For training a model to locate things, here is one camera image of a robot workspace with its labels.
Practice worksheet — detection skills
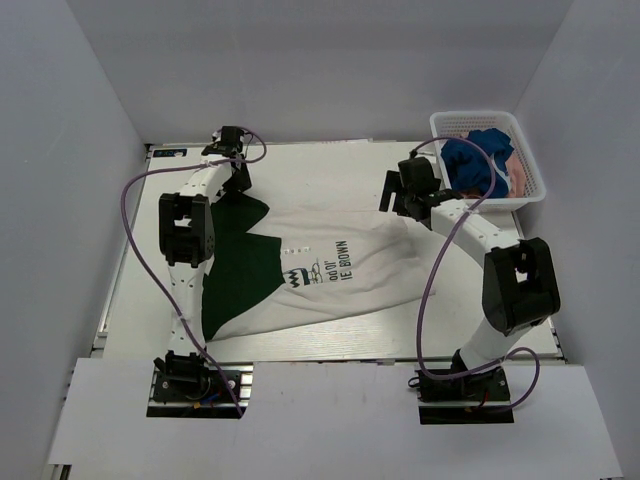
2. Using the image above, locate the blue t-shirt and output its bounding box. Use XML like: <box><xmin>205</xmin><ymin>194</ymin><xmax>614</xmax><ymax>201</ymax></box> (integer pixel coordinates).
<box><xmin>441</xmin><ymin>128</ymin><xmax>514</xmax><ymax>198</ymax></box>

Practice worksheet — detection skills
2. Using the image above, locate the pink t-shirt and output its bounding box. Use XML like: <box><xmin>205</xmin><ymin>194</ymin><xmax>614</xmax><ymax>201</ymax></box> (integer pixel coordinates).
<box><xmin>462</xmin><ymin>128</ymin><xmax>526</xmax><ymax>199</ymax></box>

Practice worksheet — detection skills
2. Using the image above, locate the white green-sleeved printed t-shirt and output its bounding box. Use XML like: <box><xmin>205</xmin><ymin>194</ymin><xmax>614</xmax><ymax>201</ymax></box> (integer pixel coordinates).
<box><xmin>202</xmin><ymin>194</ymin><xmax>427</xmax><ymax>341</ymax></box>

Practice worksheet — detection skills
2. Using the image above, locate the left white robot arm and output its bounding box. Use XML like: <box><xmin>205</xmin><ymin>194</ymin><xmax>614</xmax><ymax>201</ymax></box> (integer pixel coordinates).
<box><xmin>159</xmin><ymin>126</ymin><xmax>253</xmax><ymax>356</ymax></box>

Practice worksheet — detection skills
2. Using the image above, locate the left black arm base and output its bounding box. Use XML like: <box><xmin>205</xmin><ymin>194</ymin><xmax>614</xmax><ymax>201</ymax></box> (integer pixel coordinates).
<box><xmin>146</xmin><ymin>351</ymin><xmax>253</xmax><ymax>420</ymax></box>

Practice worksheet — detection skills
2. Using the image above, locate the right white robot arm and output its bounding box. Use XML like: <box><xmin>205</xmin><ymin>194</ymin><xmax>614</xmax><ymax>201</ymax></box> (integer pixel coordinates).
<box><xmin>379</xmin><ymin>157</ymin><xmax>561</xmax><ymax>399</ymax></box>

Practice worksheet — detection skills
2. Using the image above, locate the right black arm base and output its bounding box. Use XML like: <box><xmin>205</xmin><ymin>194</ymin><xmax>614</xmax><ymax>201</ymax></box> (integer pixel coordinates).
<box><xmin>408</xmin><ymin>368</ymin><xmax>514</xmax><ymax>425</ymax></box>

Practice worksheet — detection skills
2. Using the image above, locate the blue label sticker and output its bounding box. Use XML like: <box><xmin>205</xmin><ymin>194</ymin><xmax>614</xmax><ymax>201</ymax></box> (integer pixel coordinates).
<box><xmin>152</xmin><ymin>148</ymin><xmax>187</xmax><ymax>158</ymax></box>

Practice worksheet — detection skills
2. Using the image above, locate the white plastic basket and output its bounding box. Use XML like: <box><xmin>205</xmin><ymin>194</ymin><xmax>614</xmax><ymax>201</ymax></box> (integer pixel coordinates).
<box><xmin>430</xmin><ymin>110</ymin><xmax>546</xmax><ymax>212</ymax></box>

